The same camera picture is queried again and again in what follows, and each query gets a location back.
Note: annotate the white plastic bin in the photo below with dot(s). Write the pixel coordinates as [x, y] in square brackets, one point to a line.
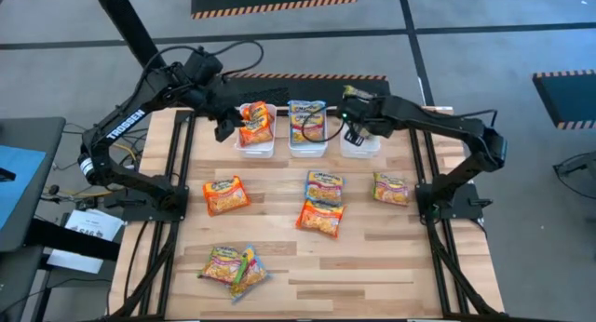
[307, 150]
[368, 150]
[256, 151]

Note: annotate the orange chicken ramen pack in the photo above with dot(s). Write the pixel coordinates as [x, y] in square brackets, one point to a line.
[226, 196]
[255, 110]
[256, 132]
[320, 218]

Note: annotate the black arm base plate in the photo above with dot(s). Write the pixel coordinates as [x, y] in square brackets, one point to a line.
[135, 212]
[470, 211]

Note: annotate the black stand pole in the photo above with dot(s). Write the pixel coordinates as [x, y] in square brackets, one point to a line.
[125, 24]

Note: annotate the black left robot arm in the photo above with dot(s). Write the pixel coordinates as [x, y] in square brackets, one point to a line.
[125, 124]

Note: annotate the grey side desk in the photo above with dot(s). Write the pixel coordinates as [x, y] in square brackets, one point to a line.
[42, 136]

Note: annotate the blue beef ramen pack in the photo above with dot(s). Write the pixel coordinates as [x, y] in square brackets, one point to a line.
[306, 109]
[324, 186]
[313, 129]
[253, 277]

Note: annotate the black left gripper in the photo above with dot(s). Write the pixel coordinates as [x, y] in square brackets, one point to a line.
[223, 101]

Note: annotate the black chair base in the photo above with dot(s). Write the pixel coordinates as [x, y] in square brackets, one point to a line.
[577, 166]

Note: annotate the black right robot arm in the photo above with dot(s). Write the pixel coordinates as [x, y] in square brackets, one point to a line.
[437, 122]

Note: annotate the blue sheet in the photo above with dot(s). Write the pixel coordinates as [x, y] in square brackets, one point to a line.
[18, 187]

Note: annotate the small black desk object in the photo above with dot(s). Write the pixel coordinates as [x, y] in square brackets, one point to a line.
[5, 174]

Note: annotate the black aluminium table frame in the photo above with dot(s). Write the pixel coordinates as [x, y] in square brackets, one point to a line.
[438, 271]

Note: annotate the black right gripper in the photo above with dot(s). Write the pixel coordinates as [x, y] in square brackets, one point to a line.
[365, 115]

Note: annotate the black desk crossbar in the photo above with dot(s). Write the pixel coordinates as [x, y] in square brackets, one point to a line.
[70, 240]

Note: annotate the white paper sheet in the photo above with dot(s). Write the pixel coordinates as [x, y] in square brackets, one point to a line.
[90, 224]

